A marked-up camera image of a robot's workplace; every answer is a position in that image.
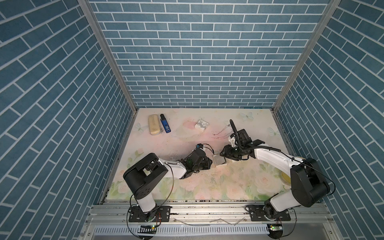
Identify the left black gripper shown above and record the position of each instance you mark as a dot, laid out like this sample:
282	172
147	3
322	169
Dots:
206	161

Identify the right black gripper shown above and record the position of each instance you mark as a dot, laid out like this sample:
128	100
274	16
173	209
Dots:
226	153

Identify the white jewelry box base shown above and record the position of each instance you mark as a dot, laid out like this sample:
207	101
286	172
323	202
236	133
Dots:
219	160

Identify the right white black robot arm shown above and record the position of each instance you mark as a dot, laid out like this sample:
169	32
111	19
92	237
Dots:
308	183

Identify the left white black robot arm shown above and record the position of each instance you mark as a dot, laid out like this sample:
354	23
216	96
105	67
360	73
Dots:
147	173

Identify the beige zippered pencil case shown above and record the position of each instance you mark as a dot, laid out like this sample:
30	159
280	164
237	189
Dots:
154	125

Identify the yellow pen cup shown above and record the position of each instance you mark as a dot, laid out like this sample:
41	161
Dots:
285	178

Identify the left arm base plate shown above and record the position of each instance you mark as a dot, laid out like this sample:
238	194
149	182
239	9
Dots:
149	213

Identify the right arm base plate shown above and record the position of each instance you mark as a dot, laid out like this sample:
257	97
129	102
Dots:
259	213

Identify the aluminium front rail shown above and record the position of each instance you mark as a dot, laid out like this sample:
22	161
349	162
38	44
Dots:
192	220

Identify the aluminium corner post right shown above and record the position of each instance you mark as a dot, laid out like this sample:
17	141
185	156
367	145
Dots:
318	30

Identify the aluminium corner post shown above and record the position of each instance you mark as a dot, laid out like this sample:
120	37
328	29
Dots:
92	20
318	30

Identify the aluminium corner post left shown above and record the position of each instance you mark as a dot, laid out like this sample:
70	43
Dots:
92	20

